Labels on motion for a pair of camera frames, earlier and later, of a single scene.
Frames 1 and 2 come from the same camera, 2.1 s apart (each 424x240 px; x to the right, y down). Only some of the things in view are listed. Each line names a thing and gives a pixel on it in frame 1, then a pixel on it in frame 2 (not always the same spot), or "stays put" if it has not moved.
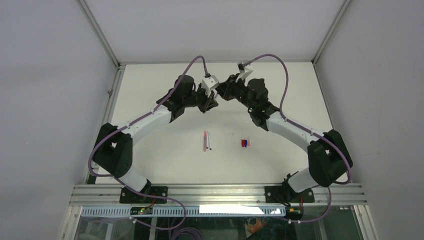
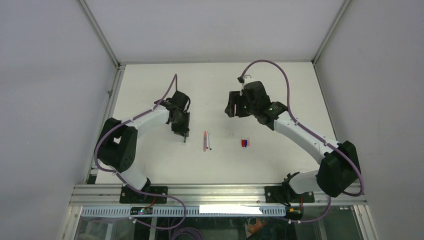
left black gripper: (209, 102) → (183, 130)
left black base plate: (128, 196) stays put
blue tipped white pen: (210, 142) stays put
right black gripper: (225, 90) → (235, 97)
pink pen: (205, 141) stays put
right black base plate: (286, 194) stays put
